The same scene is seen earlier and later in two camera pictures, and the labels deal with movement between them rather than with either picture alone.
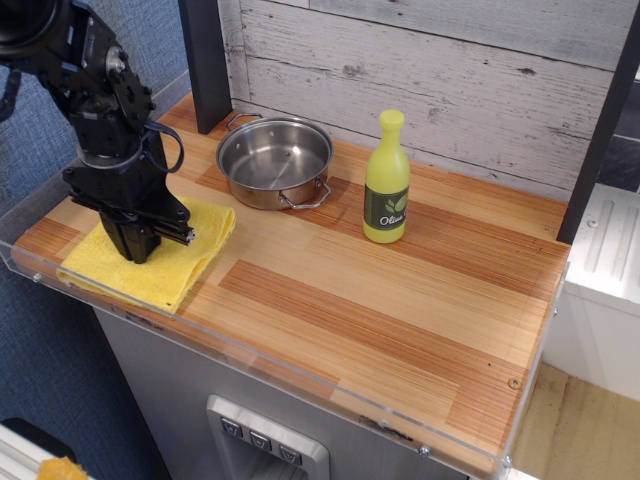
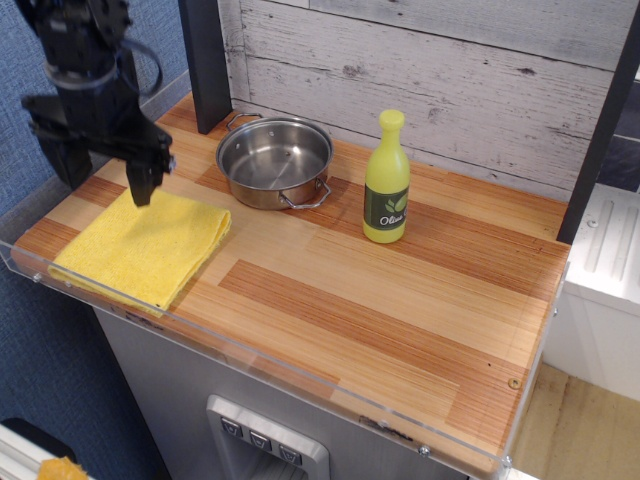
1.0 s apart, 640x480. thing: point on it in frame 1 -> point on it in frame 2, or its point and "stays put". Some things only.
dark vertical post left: [206, 62] stays put
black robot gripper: [138, 188] -> [104, 118]
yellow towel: [165, 276] stays put
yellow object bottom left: [61, 468] stays put
